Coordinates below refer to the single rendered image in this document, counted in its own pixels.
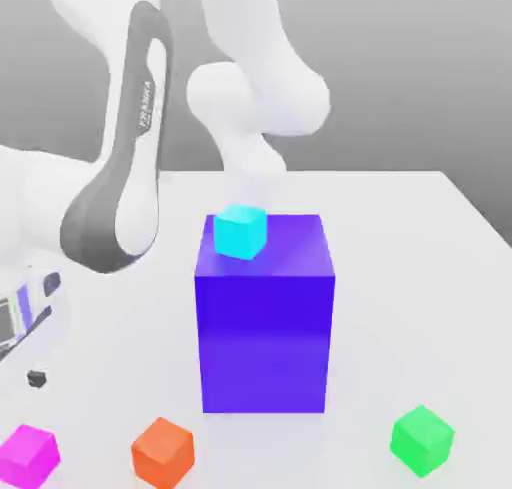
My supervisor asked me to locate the small magenta cube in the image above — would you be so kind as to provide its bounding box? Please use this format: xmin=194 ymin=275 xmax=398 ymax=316
xmin=0 ymin=423 xmax=62 ymax=489

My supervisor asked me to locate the large purple box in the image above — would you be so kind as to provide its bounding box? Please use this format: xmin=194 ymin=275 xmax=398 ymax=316
xmin=193 ymin=213 xmax=337 ymax=415

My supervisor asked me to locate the small cyan cube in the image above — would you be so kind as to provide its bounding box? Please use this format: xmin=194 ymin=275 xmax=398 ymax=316
xmin=212 ymin=202 xmax=269 ymax=263

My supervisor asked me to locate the small green cube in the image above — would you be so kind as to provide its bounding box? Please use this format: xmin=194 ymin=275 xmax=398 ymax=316
xmin=389 ymin=403 xmax=457 ymax=479

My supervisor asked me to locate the small orange cube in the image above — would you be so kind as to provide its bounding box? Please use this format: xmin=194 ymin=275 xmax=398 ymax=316
xmin=130 ymin=416 xmax=196 ymax=489

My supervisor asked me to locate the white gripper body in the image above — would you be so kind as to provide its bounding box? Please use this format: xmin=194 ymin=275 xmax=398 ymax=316
xmin=0 ymin=304 xmax=72 ymax=375

